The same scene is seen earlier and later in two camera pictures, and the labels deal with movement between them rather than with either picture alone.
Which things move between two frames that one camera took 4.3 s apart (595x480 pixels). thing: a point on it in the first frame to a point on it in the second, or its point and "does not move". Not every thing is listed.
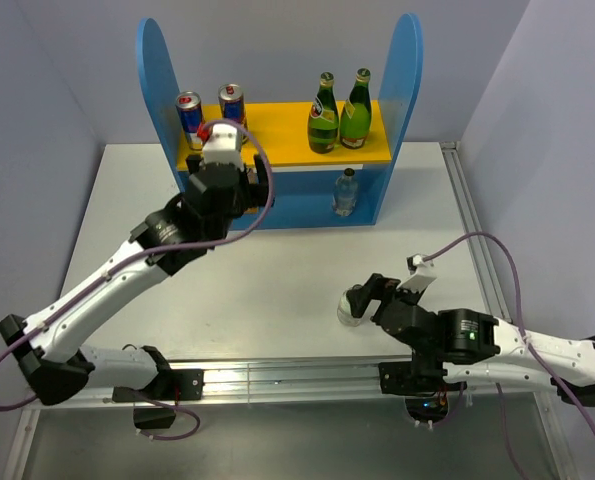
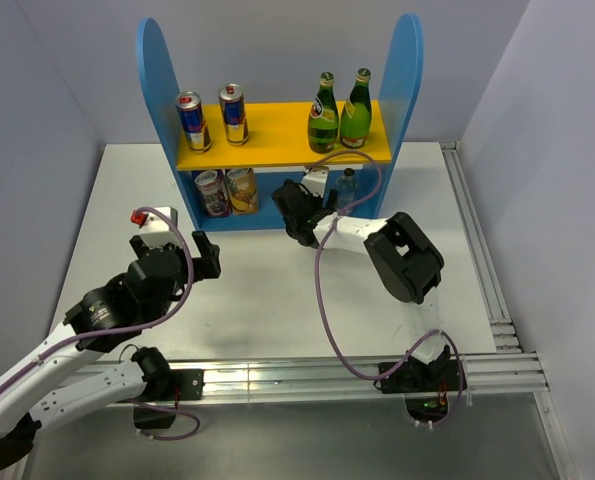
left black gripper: [251, 193] to [208, 265]
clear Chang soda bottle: [345, 193] does not move
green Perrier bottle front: [323, 120] does not move
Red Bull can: [232, 104] does not move
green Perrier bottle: [356, 118] does not move
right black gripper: [376, 287] to [332, 202]
